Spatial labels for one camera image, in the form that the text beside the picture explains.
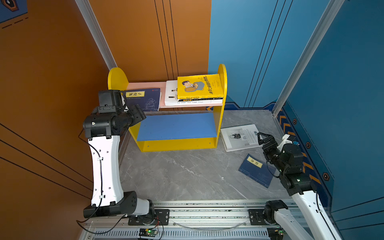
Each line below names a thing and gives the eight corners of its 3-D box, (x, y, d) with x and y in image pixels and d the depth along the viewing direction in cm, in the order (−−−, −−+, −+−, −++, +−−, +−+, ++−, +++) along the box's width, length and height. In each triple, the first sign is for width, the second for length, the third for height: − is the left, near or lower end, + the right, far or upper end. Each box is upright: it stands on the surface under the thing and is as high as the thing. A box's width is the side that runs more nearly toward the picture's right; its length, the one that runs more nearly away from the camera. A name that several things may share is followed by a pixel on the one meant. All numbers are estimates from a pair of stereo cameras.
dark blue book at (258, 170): (238, 170, 92) (238, 168, 90) (246, 154, 99) (247, 152, 97) (267, 188, 85) (269, 186, 83) (274, 169, 92) (276, 168, 90)
